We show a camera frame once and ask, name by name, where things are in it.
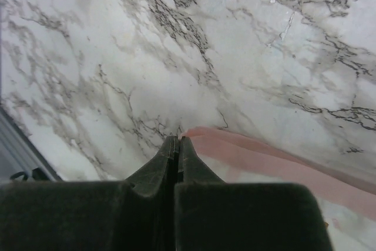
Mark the white pink underwear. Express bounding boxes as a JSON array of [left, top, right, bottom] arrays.
[[182, 127, 375, 250]]

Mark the aluminium rail frame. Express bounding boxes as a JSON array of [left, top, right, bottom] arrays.
[[1, 109, 62, 183]]

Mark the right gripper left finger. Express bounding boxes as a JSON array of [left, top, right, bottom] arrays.
[[1, 136, 179, 250]]

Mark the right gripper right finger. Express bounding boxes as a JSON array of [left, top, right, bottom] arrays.
[[174, 138, 333, 250]]

